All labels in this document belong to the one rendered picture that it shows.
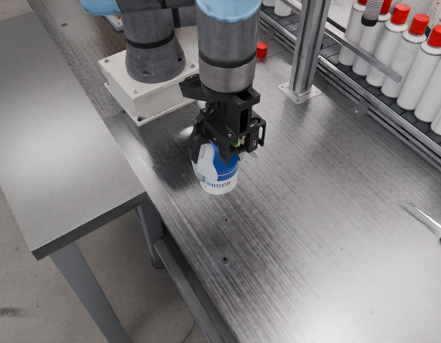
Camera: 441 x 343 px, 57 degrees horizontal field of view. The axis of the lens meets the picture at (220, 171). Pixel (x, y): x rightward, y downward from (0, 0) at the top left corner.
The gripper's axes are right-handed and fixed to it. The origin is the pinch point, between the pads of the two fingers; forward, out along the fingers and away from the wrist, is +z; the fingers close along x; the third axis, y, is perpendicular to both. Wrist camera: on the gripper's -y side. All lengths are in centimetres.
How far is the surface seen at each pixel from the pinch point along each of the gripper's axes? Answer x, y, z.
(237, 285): -6.2, 14.5, 16.7
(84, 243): -24, -66, 100
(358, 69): 53, -12, 10
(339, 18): 71, -35, 12
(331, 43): 59, -26, 12
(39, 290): -47, -57, 100
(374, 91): 52, -5, 12
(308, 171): 23.6, 2.2, 16.7
